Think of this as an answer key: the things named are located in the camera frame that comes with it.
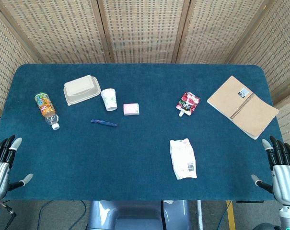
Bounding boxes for bamboo folding screen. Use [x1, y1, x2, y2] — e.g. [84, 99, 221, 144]
[0, 0, 290, 144]

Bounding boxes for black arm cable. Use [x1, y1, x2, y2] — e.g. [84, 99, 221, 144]
[2, 205, 17, 230]

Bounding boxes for beige takeout food container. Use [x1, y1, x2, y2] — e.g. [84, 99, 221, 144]
[63, 75, 101, 106]

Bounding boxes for pink tissue pack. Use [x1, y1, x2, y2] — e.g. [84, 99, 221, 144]
[123, 103, 140, 116]

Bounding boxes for black floor cable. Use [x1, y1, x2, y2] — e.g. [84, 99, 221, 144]
[38, 200, 88, 230]

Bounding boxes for brown spiral notebook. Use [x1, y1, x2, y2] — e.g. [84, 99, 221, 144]
[206, 75, 280, 140]

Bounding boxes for white metal pole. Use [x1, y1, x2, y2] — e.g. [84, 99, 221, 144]
[196, 200, 204, 230]

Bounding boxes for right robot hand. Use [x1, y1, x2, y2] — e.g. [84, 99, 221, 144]
[251, 135, 290, 205]

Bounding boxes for blue table cloth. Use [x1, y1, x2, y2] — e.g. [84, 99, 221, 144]
[0, 63, 283, 201]

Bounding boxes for white wet wipes pack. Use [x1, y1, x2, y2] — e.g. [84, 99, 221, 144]
[169, 138, 197, 180]

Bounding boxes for red drink pouch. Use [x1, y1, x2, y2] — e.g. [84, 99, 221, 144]
[175, 92, 201, 117]

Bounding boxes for white paper cup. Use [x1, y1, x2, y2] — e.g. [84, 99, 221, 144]
[100, 88, 118, 112]

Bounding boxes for plastic bottle with orange label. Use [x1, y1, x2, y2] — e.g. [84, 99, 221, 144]
[34, 92, 61, 130]

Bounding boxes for grey robot torso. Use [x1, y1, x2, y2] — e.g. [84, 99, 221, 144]
[87, 200, 191, 230]

